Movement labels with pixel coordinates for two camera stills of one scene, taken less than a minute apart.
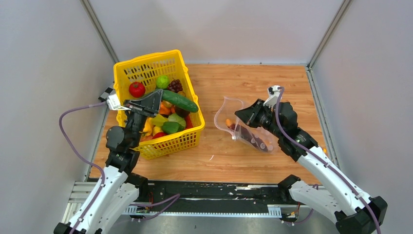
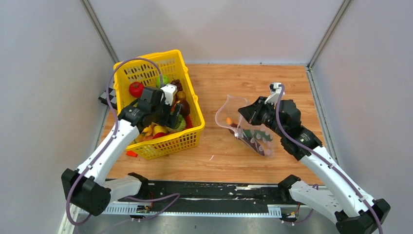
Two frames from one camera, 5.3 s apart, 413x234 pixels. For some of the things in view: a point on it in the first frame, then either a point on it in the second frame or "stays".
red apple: x=137 y=89 stays
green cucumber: x=179 y=100 -> x=256 y=133
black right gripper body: x=263 y=120 stays
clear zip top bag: x=257 y=139 stays
